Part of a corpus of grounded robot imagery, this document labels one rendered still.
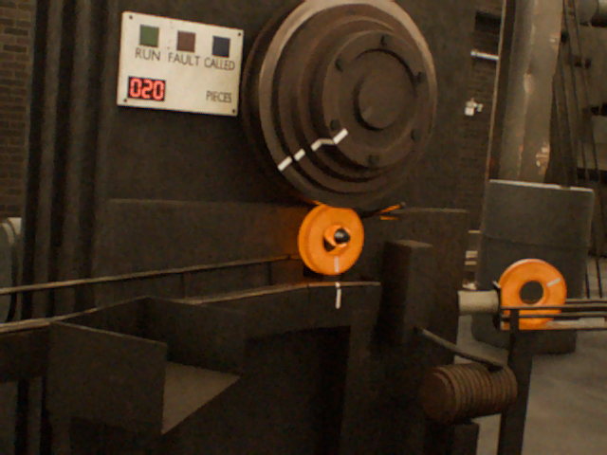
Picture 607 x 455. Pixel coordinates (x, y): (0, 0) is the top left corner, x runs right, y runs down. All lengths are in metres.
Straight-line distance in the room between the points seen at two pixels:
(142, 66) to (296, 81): 0.31
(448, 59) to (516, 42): 4.12
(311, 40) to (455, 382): 0.81
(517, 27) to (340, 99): 4.68
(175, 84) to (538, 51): 4.54
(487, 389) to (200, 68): 0.96
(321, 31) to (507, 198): 2.85
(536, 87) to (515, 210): 1.79
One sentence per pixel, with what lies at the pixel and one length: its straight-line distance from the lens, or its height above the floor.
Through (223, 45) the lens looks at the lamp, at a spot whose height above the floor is 1.20.
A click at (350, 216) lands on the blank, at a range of 1.80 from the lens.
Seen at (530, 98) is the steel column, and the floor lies 1.45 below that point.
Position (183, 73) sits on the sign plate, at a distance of 1.69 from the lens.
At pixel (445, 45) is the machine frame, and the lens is 2.13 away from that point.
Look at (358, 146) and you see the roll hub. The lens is 1.66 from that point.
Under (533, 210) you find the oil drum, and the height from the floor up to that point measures 0.75.
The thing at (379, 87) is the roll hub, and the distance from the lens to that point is 1.67.
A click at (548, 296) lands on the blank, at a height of 0.70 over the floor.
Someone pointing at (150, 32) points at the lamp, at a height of 1.21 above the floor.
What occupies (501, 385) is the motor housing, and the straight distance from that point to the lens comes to 1.96.
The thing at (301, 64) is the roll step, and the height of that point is 1.17.
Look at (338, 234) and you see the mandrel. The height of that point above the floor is 0.82.
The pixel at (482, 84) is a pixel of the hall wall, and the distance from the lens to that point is 10.67.
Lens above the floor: 1.02
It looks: 6 degrees down
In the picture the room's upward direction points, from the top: 5 degrees clockwise
